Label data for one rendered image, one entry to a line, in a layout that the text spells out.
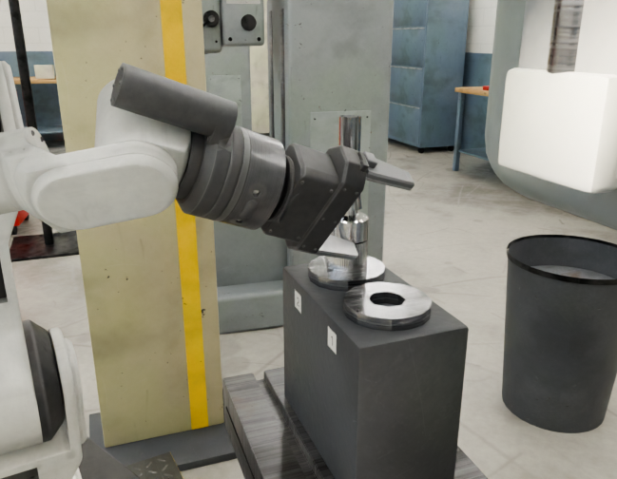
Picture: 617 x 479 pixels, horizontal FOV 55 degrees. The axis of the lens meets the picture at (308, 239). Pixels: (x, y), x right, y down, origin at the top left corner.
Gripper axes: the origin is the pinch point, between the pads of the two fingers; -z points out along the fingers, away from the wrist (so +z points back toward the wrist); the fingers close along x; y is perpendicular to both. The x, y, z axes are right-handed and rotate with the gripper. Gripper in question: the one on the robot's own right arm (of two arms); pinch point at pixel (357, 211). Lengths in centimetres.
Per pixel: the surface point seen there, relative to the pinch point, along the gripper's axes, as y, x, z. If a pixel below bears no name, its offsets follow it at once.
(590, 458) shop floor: 23, -89, -165
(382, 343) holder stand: -13.4, -4.0, -1.1
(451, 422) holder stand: -17.4, -9.8, -12.6
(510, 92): -28.5, 25.7, 20.5
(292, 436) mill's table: -9.5, -28.7, -5.7
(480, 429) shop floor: 44, -110, -143
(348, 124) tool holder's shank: 8.2, 4.8, 1.7
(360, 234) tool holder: 1.7, -4.0, -3.6
